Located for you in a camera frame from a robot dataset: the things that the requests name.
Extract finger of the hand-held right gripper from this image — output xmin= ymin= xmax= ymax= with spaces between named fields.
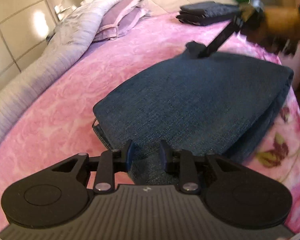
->
xmin=197 ymin=17 xmax=240 ymax=58

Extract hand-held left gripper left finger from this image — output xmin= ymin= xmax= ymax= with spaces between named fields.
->
xmin=51 ymin=140 xmax=134 ymax=194

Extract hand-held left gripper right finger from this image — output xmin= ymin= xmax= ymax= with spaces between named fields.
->
xmin=159 ymin=140 xmax=242 ymax=194

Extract blue jeans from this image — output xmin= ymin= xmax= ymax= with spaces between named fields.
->
xmin=92 ymin=41 xmax=294 ymax=185

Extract person's right forearm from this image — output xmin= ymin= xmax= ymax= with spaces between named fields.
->
xmin=265 ymin=6 xmax=300 ymax=40

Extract dark clothes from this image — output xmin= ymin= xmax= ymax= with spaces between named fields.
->
xmin=176 ymin=2 xmax=240 ymax=27

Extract pink floral blanket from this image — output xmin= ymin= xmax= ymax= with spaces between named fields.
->
xmin=0 ymin=11 xmax=300 ymax=233

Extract lavender pillow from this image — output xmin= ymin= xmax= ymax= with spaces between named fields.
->
xmin=92 ymin=0 xmax=152 ymax=43

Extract beige padded headboard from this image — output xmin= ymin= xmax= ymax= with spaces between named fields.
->
xmin=0 ymin=0 xmax=65 ymax=88

